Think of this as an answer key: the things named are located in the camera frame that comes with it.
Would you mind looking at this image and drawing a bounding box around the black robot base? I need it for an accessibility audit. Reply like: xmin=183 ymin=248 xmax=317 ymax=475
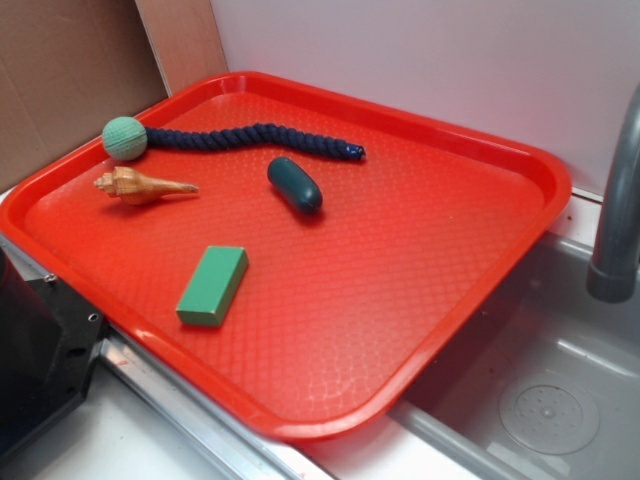
xmin=1 ymin=253 xmax=106 ymax=462

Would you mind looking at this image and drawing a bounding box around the green rectangular wooden block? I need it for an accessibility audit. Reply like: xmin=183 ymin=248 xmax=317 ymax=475
xmin=176 ymin=246 xmax=249 ymax=327

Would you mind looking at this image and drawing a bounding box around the green ball rope toy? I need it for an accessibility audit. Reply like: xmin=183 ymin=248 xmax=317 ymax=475
xmin=101 ymin=117 xmax=365 ymax=161

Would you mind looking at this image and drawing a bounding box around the grey plastic sink basin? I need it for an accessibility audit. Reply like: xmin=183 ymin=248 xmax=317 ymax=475
xmin=305 ymin=235 xmax=639 ymax=479

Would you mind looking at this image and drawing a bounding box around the tan spiral seashell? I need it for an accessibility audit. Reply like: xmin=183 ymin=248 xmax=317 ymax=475
xmin=93 ymin=166 xmax=199 ymax=206

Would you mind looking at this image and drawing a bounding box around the red plastic tray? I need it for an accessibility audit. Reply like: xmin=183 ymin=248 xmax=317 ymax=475
xmin=1 ymin=72 xmax=571 ymax=441

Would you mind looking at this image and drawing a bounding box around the dark green capsule object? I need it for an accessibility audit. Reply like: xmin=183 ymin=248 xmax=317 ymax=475
xmin=267 ymin=157 xmax=323 ymax=215

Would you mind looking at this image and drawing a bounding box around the brown cardboard panel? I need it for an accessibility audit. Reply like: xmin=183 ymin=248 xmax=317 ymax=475
xmin=1 ymin=1 xmax=227 ymax=191

